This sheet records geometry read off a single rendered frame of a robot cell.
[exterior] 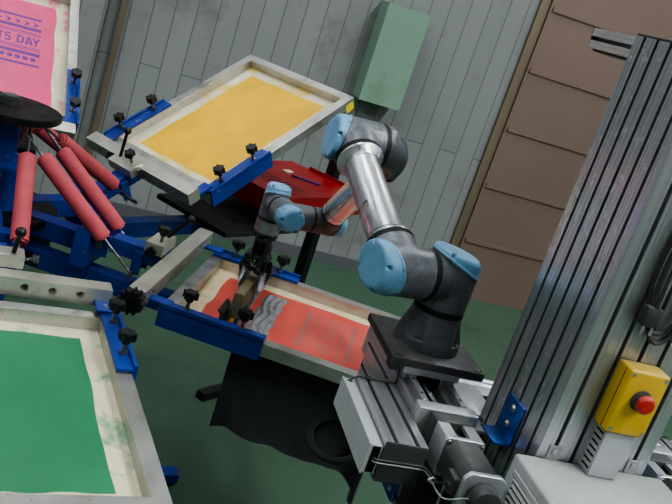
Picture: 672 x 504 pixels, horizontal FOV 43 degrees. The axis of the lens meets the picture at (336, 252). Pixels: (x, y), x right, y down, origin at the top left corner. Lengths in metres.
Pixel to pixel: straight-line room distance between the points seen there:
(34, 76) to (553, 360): 2.51
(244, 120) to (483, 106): 3.31
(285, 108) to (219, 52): 2.57
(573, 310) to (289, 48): 4.54
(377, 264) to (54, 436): 0.73
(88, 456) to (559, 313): 0.96
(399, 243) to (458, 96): 4.61
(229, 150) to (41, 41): 0.98
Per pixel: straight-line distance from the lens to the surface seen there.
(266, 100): 3.51
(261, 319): 2.56
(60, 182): 2.61
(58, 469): 1.71
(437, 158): 6.42
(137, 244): 2.64
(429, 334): 1.87
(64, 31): 3.86
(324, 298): 2.83
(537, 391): 1.74
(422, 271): 1.79
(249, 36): 5.98
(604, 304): 1.61
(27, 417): 1.85
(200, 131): 3.37
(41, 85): 3.59
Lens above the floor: 1.93
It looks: 16 degrees down
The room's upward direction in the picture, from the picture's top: 18 degrees clockwise
